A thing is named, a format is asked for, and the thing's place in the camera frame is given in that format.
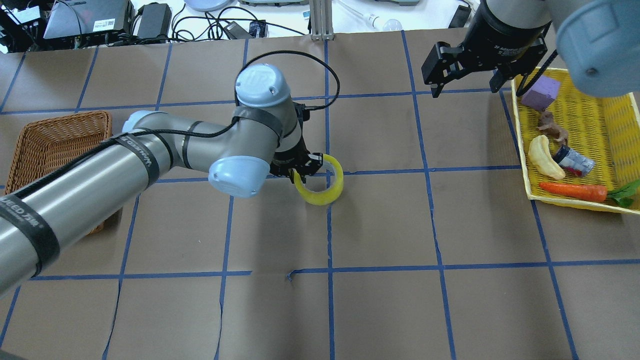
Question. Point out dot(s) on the yellow tape roll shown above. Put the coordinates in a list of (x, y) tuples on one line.
[(328, 195)]

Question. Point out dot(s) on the small blue can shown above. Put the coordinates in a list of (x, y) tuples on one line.
[(573, 161)]

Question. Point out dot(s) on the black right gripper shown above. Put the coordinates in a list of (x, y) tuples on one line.
[(505, 31)]

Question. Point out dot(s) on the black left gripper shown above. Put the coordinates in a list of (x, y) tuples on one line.
[(284, 165)]

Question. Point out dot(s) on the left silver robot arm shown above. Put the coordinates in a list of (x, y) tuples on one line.
[(264, 137)]

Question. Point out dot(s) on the yellow toy banana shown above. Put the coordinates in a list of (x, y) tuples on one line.
[(540, 156)]

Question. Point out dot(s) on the brown toy root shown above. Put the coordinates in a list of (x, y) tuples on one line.
[(547, 125)]

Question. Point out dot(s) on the yellow plastic basket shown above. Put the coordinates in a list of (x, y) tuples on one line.
[(603, 129)]

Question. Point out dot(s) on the aluminium frame post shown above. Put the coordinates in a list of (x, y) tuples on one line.
[(321, 20)]

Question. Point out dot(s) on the black power adapter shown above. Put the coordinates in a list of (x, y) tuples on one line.
[(153, 21)]

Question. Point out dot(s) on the purple foam block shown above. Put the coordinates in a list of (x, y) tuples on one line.
[(541, 94)]

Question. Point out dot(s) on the orange toy carrot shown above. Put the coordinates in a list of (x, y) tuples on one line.
[(622, 196)]

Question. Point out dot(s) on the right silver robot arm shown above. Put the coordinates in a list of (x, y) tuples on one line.
[(598, 40)]

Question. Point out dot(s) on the brown wicker basket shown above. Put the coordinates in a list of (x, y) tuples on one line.
[(46, 145)]

